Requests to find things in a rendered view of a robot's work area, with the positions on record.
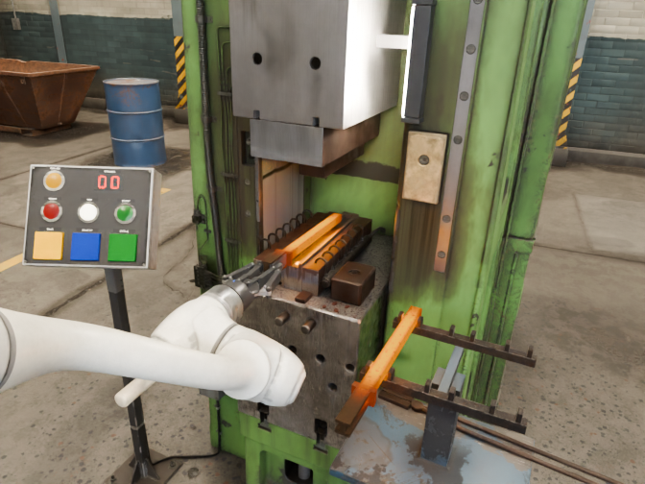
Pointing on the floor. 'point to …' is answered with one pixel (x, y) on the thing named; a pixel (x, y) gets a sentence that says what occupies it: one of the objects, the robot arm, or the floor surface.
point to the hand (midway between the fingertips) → (274, 263)
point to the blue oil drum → (135, 122)
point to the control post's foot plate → (131, 470)
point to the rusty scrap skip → (41, 95)
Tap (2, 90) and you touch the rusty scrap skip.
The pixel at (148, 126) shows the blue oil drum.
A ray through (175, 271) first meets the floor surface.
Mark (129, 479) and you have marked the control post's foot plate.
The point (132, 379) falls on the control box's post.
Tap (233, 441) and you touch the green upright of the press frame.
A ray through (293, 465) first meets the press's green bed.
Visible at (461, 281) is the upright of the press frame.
